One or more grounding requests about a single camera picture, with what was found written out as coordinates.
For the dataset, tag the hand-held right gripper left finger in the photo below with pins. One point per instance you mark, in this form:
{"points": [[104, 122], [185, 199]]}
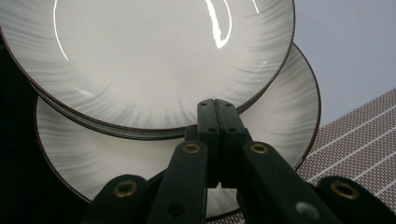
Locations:
{"points": [[208, 137]]}

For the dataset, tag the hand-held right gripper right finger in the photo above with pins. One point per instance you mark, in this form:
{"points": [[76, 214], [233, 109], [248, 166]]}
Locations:
{"points": [[232, 140]]}

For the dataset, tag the white plate with grey streaks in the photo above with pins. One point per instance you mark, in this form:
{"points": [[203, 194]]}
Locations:
{"points": [[93, 155], [149, 62]]}

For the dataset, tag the brown white striped placemat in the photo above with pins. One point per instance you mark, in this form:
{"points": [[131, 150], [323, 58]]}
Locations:
{"points": [[358, 149]]}

